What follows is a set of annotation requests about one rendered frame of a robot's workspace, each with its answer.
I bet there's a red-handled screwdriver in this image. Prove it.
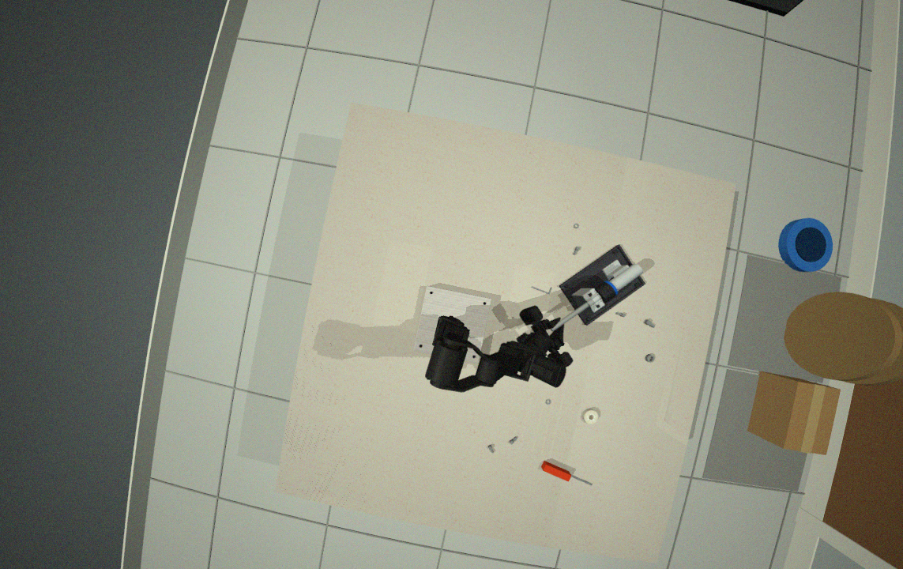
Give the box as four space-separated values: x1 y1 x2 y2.
541 461 593 485

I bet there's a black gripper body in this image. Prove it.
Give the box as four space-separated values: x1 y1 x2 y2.
520 306 574 367

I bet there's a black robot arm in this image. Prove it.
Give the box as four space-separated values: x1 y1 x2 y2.
425 315 566 393

